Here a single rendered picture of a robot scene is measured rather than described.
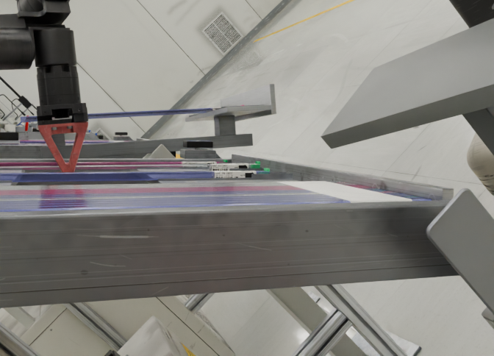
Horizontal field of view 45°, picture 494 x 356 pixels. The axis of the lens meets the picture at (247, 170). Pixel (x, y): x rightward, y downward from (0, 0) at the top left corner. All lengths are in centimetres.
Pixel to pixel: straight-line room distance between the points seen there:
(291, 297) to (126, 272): 110
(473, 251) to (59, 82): 60
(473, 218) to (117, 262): 27
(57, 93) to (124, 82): 770
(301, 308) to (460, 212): 108
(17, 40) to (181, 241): 50
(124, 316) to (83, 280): 154
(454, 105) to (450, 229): 60
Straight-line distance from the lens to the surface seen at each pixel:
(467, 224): 48
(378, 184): 64
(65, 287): 44
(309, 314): 154
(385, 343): 140
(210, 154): 114
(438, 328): 164
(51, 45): 89
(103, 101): 854
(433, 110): 109
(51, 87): 88
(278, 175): 84
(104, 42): 861
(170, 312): 199
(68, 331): 198
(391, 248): 50
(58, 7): 90
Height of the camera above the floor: 99
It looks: 15 degrees down
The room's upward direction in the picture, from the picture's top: 43 degrees counter-clockwise
